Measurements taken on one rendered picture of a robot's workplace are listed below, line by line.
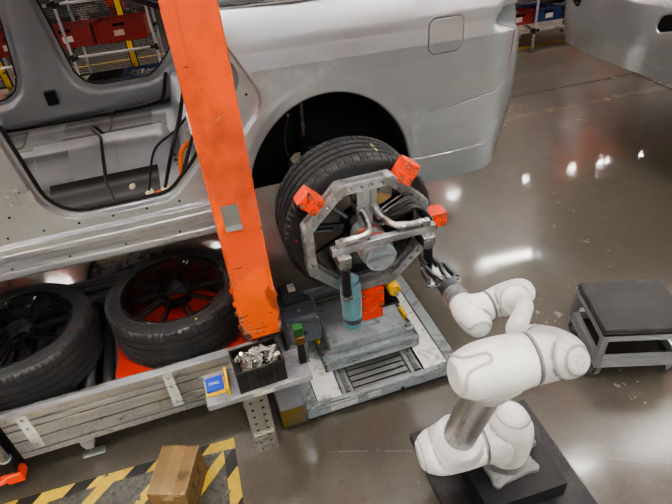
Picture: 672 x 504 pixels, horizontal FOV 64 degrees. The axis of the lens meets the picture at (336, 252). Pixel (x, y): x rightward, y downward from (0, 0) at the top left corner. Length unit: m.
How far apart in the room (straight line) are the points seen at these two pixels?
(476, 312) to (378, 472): 0.95
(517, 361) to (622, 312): 1.55
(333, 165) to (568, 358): 1.18
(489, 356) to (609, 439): 1.51
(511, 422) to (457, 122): 1.48
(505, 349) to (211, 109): 1.11
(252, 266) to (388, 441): 1.04
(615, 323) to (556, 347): 1.42
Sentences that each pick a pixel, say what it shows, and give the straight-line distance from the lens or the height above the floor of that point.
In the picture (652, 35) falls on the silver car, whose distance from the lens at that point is 4.15.
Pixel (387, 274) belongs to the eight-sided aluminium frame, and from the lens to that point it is 2.39.
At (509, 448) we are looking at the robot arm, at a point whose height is 0.58.
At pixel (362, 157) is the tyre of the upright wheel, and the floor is 1.18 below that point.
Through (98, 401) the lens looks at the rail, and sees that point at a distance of 2.59.
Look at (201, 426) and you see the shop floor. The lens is 2.76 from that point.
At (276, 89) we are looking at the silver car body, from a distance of 2.33.
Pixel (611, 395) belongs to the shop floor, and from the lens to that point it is 2.90.
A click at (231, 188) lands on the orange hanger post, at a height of 1.25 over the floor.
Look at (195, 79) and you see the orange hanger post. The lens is 1.73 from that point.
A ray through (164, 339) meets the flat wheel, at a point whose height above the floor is 0.48.
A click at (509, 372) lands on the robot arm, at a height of 1.17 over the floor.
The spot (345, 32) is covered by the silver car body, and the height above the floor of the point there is 1.55.
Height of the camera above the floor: 2.14
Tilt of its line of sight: 37 degrees down
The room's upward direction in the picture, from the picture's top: 5 degrees counter-clockwise
